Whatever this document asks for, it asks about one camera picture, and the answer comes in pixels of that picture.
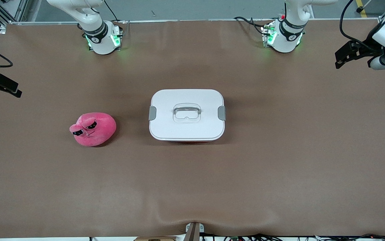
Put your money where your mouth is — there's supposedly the pink plush toy with eyes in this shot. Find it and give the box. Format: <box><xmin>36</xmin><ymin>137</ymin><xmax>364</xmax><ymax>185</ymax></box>
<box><xmin>69</xmin><ymin>112</ymin><xmax>117</xmax><ymax>147</ymax></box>

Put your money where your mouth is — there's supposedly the white box lid with handle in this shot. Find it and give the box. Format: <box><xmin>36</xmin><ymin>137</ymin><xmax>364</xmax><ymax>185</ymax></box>
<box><xmin>149</xmin><ymin>89</ymin><xmax>226</xmax><ymax>141</ymax></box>

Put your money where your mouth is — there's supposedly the black caster with rod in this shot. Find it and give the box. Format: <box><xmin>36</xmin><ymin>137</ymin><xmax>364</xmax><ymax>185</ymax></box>
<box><xmin>356</xmin><ymin>0</ymin><xmax>374</xmax><ymax>13</ymax></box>

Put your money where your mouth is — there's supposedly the brown table mat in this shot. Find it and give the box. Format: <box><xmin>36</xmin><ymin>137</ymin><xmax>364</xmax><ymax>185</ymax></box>
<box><xmin>0</xmin><ymin>18</ymin><xmax>385</xmax><ymax>239</ymax></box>

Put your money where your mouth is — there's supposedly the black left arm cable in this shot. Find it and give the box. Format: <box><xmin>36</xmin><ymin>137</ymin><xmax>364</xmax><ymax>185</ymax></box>
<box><xmin>339</xmin><ymin>0</ymin><xmax>382</xmax><ymax>52</ymax></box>

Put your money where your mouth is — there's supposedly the black left base cable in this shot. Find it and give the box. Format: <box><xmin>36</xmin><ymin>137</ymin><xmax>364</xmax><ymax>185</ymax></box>
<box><xmin>233</xmin><ymin>16</ymin><xmax>267</xmax><ymax>36</ymax></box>

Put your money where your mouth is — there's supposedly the black base cable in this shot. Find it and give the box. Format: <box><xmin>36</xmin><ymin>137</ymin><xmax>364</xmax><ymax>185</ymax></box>
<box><xmin>103</xmin><ymin>0</ymin><xmax>126</xmax><ymax>24</ymax></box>
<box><xmin>233</xmin><ymin>16</ymin><xmax>267</xmax><ymax>36</ymax></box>

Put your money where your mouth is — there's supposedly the black right base cable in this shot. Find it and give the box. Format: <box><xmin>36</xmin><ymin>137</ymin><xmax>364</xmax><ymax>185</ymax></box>
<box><xmin>103</xmin><ymin>0</ymin><xmax>126</xmax><ymax>24</ymax></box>

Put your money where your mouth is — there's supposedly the front camera mount bracket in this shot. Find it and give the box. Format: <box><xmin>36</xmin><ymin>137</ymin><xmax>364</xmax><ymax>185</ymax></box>
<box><xmin>185</xmin><ymin>222</ymin><xmax>205</xmax><ymax>241</ymax></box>

